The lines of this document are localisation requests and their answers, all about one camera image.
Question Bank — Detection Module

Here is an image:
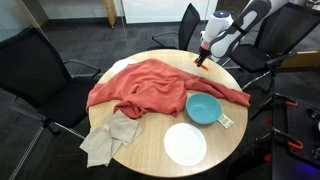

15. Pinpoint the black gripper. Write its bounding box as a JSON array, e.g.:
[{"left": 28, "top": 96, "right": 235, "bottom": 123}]
[{"left": 194, "top": 46, "right": 212, "bottom": 68}]

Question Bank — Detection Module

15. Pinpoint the teal bowl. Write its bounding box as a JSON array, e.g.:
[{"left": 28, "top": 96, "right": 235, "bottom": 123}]
[{"left": 185, "top": 92, "right": 223, "bottom": 126}]

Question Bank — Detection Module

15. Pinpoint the black mesh office chair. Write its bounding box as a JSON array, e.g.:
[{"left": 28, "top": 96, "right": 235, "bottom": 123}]
[{"left": 146, "top": 3, "right": 202, "bottom": 52}]

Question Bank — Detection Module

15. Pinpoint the salmon orange cloth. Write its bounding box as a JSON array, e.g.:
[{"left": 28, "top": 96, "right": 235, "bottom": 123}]
[{"left": 85, "top": 58, "right": 252, "bottom": 119}]

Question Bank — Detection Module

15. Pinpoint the white cabinet panel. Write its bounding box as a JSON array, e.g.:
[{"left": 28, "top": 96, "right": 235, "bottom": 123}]
[{"left": 121, "top": 0, "right": 219, "bottom": 25}]

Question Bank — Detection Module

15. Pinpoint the green white paper packet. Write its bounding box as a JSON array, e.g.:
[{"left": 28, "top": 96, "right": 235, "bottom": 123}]
[{"left": 217, "top": 113, "right": 235, "bottom": 130}]

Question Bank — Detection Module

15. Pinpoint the white round plate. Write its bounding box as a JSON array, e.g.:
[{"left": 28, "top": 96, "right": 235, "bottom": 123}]
[{"left": 163, "top": 122, "right": 208, "bottom": 167}]

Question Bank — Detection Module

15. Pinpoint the black wide-back office chair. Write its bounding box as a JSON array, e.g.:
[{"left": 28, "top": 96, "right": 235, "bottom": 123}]
[{"left": 229, "top": 2, "right": 320, "bottom": 94}]

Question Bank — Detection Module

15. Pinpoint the wooden board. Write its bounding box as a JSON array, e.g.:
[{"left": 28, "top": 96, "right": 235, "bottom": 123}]
[{"left": 279, "top": 49, "right": 320, "bottom": 70}]

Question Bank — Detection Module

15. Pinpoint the black perforated equipment platform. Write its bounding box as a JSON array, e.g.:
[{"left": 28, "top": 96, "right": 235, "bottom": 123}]
[{"left": 271, "top": 96, "right": 320, "bottom": 180}]

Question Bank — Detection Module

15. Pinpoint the beige cloth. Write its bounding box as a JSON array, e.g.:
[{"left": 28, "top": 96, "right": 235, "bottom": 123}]
[{"left": 79, "top": 109, "right": 144, "bottom": 168}]

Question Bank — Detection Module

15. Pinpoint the large black office chair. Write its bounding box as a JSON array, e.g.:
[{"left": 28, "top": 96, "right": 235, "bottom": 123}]
[{"left": 0, "top": 26, "right": 103, "bottom": 180}]

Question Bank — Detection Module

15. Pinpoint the black clamp orange handle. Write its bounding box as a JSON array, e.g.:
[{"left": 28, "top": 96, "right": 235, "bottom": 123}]
[
  {"left": 271, "top": 128, "right": 305, "bottom": 151},
  {"left": 272, "top": 93, "right": 299, "bottom": 109}
]

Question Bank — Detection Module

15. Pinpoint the wooden post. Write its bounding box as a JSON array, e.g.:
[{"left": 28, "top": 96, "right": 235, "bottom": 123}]
[{"left": 103, "top": 0, "right": 118, "bottom": 28}]

